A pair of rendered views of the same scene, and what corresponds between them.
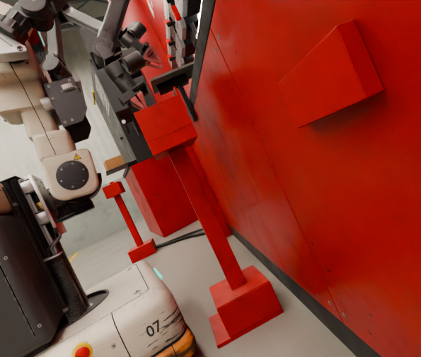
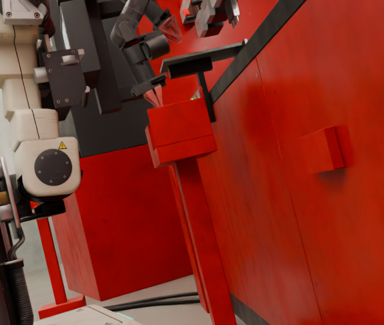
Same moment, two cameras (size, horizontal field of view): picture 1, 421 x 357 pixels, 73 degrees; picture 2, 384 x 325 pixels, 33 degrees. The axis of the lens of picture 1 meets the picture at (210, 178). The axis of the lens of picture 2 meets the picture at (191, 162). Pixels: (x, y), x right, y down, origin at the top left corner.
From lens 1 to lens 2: 0.78 m
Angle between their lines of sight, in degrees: 5
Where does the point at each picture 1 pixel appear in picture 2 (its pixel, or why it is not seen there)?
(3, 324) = not seen: outside the picture
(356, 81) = (330, 159)
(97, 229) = not seen: outside the picture
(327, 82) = (321, 153)
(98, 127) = not seen: outside the picture
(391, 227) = (352, 253)
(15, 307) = not seen: outside the picture
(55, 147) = (40, 129)
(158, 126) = (172, 130)
